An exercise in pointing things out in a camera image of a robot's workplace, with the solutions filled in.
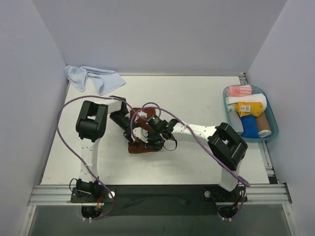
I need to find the brown towel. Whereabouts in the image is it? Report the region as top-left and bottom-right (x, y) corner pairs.
(128, 108), (156, 154)

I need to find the light blue towel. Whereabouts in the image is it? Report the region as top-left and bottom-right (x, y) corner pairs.
(64, 65), (126, 95)

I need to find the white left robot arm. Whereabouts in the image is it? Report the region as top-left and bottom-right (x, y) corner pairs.
(76, 96), (132, 203)

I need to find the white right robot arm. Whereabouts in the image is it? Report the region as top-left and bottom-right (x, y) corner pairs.
(148, 116), (251, 202)

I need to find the grey rolled towel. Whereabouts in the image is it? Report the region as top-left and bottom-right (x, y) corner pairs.
(227, 106), (244, 135)

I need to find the pink striped rolled towel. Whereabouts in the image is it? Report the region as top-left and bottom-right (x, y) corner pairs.
(226, 85), (252, 97)

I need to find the blue rolled towel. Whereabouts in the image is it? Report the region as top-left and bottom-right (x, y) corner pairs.
(240, 115), (260, 138)

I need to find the yellow rolled towel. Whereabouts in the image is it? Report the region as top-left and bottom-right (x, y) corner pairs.
(234, 102), (264, 117)

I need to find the tan rolled towel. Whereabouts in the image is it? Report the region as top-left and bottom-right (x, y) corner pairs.
(255, 112), (272, 138)

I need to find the white rolled towel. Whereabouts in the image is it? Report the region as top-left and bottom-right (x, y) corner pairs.
(225, 93), (267, 111)

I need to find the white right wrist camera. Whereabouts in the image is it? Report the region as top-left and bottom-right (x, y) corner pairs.
(132, 127), (148, 143)

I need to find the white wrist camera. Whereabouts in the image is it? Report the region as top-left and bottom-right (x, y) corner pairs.
(137, 111), (148, 118)
(132, 127), (148, 143)

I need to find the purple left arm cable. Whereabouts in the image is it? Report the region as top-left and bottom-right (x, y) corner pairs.
(56, 95), (162, 220)

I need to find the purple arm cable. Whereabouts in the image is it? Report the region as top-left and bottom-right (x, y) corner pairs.
(56, 95), (162, 220)
(130, 106), (251, 220)

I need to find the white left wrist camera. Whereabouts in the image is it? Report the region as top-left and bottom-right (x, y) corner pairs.
(137, 111), (148, 118)

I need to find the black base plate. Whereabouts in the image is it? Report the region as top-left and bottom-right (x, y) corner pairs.
(81, 195), (245, 219)

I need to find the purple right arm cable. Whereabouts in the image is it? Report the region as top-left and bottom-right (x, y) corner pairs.
(130, 106), (251, 220)

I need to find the aluminium frame rail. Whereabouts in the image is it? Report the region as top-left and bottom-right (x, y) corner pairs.
(28, 184), (292, 206)

